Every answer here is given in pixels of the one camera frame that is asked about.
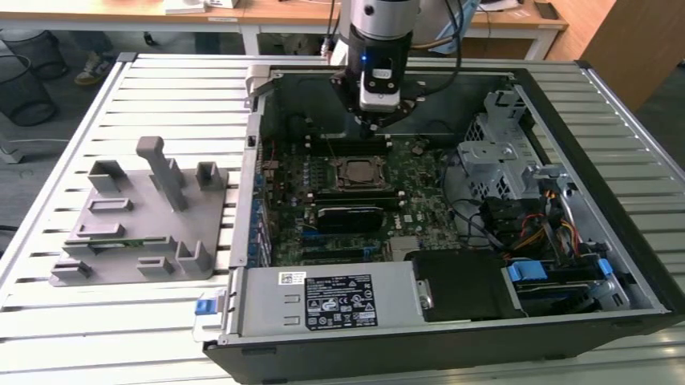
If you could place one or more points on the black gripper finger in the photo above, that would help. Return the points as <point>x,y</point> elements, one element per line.
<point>347,100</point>
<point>409,102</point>

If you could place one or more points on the metal locking lever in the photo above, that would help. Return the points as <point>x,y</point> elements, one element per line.
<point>333,150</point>

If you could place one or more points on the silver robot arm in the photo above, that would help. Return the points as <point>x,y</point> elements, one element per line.
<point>382,20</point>

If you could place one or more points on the CPU socket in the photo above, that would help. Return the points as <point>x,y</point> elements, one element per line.
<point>337,187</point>

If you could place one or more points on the black RAM slot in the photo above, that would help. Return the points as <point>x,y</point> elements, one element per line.
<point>342,147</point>
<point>342,143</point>
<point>358,192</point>
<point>342,138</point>
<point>358,197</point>
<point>393,206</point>
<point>358,201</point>

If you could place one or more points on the silver coin battery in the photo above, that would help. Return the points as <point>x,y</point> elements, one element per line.
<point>417,149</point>

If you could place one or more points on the grey case release latch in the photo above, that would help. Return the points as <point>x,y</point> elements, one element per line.
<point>257,74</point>

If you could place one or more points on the silver drive cage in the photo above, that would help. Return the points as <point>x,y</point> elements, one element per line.
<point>484,154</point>

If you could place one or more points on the green motherboard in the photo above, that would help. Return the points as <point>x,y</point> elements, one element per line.
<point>427,188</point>

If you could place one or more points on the small white item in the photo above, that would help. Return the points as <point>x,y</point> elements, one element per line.
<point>220,4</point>

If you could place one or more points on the black graphics card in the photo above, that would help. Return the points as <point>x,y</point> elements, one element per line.
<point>347,220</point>

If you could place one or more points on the dark flat device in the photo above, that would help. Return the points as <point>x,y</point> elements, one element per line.
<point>546,11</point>

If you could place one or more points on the silver chipset heatsink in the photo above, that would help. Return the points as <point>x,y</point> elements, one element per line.
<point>403,245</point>

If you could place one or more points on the black expansion slot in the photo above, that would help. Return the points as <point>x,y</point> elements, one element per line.
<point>337,254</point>

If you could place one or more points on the brown wooden cabinet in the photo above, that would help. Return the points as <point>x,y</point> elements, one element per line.
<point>642,48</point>

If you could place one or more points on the black plastic shroud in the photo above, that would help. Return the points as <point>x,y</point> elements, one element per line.
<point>459,284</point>

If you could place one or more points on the wooden desk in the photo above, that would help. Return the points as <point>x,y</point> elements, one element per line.
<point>107,18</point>

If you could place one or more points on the blue disk carrier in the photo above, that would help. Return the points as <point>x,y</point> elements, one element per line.
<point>526,272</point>

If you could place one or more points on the grey parts rack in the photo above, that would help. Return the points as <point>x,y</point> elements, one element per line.
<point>152,224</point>

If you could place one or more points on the white black sneaker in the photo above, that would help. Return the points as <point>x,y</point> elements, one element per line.
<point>94,70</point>

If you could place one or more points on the silver power supply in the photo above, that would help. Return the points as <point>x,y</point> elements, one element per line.
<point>267,297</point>

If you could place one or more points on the green RAM stick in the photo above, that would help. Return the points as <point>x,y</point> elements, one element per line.
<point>134,241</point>

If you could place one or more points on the blue plastic tab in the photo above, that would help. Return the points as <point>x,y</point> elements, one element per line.
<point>605,268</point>

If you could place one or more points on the blue case latch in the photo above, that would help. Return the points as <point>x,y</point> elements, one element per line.
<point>207,309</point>

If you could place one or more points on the black mesh wastebasket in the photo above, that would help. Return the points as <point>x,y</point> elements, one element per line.
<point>27,96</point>
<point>43,52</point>

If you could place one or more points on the disk bay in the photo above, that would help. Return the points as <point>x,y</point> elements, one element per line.
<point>610,293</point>

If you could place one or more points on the black PC case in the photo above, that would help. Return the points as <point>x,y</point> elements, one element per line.
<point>427,361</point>

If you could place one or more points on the white camera box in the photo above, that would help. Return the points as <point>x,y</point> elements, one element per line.
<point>379,98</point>

